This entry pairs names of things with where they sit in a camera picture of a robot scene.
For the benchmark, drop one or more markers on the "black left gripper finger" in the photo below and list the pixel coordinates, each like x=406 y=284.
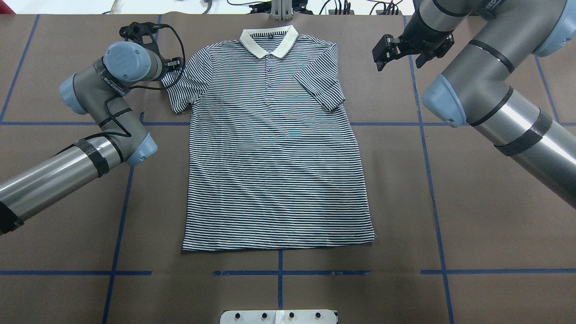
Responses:
x=173 y=64

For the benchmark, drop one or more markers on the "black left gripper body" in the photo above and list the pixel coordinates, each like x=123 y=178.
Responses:
x=172 y=65

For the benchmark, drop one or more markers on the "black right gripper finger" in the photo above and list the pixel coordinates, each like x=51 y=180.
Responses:
x=423 y=58
x=386 y=50

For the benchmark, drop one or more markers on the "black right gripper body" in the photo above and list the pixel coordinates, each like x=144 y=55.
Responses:
x=424 y=36

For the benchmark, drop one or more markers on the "navy white striped polo shirt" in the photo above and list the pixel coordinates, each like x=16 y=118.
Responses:
x=273 y=160

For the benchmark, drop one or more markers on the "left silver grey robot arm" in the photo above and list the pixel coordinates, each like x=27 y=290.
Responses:
x=122 y=138

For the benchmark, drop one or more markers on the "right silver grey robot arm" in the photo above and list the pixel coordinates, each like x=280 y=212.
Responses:
x=473 y=88

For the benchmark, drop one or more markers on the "grey aluminium frame post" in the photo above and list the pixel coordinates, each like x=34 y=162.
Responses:
x=281 y=10

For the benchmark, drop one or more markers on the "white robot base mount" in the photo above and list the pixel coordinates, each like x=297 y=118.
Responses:
x=310 y=316

